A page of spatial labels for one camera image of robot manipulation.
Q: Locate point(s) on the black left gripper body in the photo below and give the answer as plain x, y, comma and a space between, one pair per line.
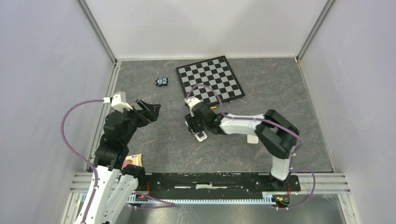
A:
137, 119

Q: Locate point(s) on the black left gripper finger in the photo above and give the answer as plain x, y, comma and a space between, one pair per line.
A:
154, 108
145, 117

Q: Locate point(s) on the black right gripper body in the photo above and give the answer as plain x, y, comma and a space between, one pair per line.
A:
195, 124

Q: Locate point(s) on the beige remote control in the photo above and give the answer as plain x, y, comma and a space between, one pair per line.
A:
201, 136

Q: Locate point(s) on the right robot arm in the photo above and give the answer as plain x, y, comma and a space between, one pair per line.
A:
278, 135

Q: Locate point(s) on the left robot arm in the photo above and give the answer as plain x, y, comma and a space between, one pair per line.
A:
111, 183

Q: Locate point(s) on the white remote control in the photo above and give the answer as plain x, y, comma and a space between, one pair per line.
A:
252, 139

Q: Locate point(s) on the small blue owl toy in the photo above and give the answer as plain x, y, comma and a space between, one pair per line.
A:
162, 81

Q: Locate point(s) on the pink orange card box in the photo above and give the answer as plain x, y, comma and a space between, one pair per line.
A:
131, 163

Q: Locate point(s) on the black white checkerboard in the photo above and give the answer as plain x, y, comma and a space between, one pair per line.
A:
205, 79

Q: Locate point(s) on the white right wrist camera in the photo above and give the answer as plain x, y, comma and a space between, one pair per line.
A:
191, 102

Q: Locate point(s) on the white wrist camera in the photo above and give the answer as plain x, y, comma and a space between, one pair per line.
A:
191, 102
118, 102

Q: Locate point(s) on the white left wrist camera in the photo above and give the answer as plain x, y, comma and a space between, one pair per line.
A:
118, 102

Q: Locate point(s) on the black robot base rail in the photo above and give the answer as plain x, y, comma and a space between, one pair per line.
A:
203, 186

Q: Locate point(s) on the white cable duct strip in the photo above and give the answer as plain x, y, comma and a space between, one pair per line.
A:
265, 199

